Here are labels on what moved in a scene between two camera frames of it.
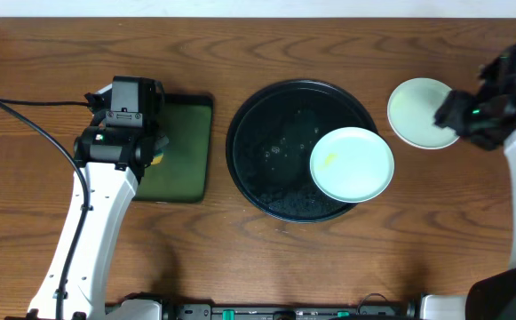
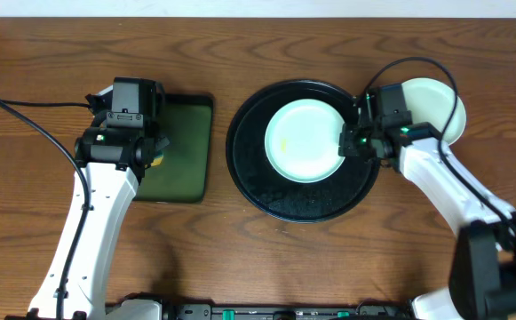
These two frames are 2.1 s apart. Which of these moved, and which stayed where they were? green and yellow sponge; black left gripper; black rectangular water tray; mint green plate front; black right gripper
Moved: mint green plate front; black right gripper
Stayed: green and yellow sponge; black rectangular water tray; black left gripper
